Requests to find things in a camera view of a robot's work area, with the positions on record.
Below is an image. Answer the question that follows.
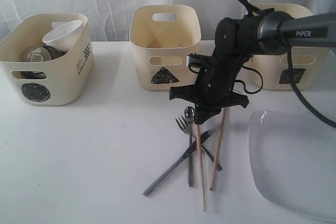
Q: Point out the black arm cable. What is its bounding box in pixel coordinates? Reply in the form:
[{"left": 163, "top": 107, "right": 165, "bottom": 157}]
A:
[{"left": 188, "top": 0, "right": 336, "bottom": 128}]

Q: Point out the cream bin circle mark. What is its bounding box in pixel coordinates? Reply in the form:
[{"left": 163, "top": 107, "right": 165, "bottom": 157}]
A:
[{"left": 1, "top": 13, "right": 94, "bottom": 105}]

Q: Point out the steel bowl black inside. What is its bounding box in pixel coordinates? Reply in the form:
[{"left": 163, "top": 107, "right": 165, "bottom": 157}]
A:
[{"left": 20, "top": 45, "right": 65, "bottom": 79}]

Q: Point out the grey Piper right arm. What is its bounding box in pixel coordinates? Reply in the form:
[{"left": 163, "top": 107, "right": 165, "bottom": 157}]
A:
[{"left": 169, "top": 9, "right": 335, "bottom": 127}]

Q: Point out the wooden chopstick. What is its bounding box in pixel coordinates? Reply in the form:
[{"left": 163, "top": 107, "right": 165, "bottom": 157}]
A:
[
  {"left": 195, "top": 124, "right": 206, "bottom": 211},
  {"left": 209, "top": 109, "right": 226, "bottom": 191}
]

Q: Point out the steel fork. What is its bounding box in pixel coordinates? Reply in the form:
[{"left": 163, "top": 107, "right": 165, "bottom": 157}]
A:
[{"left": 175, "top": 115, "right": 195, "bottom": 187}]

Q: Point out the cream bin triangle mark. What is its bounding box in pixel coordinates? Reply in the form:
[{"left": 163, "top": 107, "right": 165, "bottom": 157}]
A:
[{"left": 129, "top": 4, "right": 201, "bottom": 91}]

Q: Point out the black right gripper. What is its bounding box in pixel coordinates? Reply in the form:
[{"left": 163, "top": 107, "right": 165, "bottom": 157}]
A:
[{"left": 169, "top": 50, "right": 248, "bottom": 124}]

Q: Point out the cream bin square mark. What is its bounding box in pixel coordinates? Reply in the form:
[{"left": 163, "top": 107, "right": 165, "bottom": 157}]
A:
[{"left": 244, "top": 3, "right": 331, "bottom": 91}]

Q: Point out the white plastic bowl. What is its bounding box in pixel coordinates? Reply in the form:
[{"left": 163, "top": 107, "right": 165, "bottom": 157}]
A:
[{"left": 42, "top": 20, "right": 84, "bottom": 52}]

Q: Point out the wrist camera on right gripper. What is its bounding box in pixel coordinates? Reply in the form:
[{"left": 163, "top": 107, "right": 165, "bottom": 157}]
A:
[{"left": 186, "top": 53, "right": 211, "bottom": 68}]

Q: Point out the white square plate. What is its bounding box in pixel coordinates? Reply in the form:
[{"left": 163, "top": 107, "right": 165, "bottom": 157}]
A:
[{"left": 248, "top": 110, "right": 335, "bottom": 222}]

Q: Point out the small steel cup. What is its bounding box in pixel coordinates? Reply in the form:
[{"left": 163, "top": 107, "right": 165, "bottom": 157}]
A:
[{"left": 20, "top": 46, "right": 51, "bottom": 63}]

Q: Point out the steel spoon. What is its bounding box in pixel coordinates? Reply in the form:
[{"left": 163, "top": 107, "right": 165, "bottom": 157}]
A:
[{"left": 184, "top": 106, "right": 215, "bottom": 172}]

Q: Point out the steel table knife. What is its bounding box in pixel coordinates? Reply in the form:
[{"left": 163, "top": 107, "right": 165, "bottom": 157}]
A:
[{"left": 143, "top": 128, "right": 216, "bottom": 197}]

